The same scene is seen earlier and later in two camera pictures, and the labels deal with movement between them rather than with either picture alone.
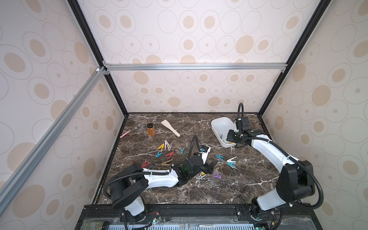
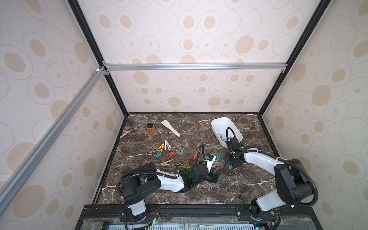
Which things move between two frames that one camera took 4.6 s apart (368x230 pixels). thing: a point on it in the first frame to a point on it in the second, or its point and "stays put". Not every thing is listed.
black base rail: (110, 216) stays put
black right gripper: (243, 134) to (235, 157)
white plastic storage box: (221, 127) stays put
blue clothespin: (159, 154) stays put
